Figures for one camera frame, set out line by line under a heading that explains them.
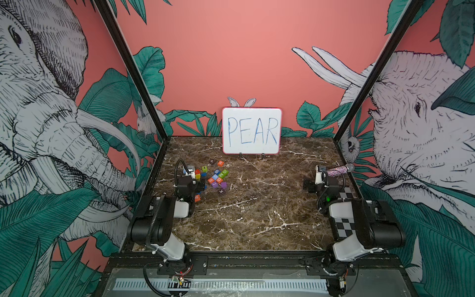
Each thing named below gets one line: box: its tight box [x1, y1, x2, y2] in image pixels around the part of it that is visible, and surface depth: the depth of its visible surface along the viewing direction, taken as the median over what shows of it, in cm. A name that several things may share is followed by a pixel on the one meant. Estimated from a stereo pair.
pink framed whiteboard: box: [221, 107, 283, 155], surface depth 108 cm
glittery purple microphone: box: [327, 163, 356, 177], surface depth 103 cm
